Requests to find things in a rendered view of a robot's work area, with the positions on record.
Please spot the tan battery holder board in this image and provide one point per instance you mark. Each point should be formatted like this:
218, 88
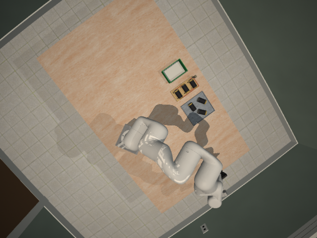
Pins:
181, 90

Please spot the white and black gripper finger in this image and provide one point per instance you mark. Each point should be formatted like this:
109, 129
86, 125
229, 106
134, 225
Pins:
223, 175

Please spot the black battery with gold end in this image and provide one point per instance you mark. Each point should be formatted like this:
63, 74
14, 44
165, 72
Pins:
185, 88
178, 94
203, 112
192, 107
203, 101
193, 84

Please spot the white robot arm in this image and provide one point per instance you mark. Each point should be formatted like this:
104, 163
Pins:
148, 136

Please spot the green open-top box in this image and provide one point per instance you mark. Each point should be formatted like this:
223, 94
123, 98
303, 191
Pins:
174, 70

